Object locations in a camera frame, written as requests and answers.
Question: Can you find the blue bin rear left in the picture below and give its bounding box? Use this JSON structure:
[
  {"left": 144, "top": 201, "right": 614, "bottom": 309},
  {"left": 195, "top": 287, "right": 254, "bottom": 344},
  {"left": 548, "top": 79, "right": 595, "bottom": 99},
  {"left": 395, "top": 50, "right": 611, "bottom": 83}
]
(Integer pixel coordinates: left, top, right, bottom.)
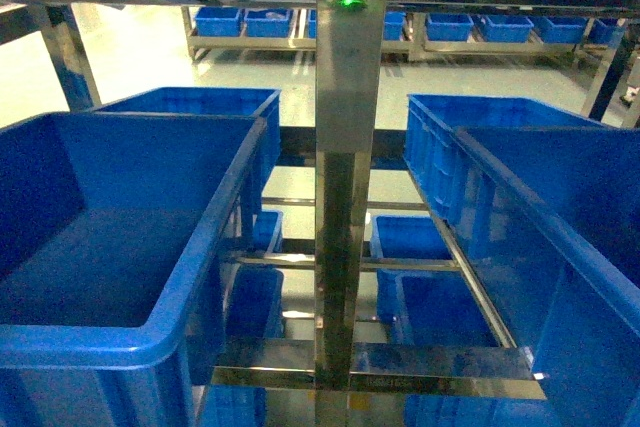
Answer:
[{"left": 93, "top": 86, "right": 282, "bottom": 218}]

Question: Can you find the steel rack upright post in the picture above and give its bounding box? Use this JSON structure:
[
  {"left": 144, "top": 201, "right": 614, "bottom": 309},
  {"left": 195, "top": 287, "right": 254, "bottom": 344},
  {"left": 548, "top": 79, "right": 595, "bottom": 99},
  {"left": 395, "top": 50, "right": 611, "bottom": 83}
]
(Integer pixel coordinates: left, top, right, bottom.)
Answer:
[{"left": 314, "top": 0, "right": 386, "bottom": 426}]

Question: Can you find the blue bin rear right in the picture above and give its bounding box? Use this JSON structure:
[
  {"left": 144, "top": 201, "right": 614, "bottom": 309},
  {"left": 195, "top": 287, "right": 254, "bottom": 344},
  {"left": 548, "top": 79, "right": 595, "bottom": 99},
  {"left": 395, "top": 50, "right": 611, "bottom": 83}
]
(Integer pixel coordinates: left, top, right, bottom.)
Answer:
[{"left": 404, "top": 93, "right": 604, "bottom": 220}]

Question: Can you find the large blue bin centre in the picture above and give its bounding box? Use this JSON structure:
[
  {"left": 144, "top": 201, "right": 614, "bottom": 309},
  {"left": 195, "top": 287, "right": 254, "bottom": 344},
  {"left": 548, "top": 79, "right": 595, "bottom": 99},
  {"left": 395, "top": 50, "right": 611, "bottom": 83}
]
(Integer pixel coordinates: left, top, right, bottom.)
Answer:
[{"left": 449, "top": 127, "right": 639, "bottom": 426}]

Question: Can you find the blue bin left upper shelf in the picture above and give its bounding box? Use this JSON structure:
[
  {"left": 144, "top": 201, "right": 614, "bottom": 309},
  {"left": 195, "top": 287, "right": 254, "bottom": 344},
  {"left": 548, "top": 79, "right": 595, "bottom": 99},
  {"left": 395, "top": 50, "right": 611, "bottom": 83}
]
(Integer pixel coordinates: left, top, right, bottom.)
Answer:
[{"left": 1, "top": 112, "right": 266, "bottom": 426}]

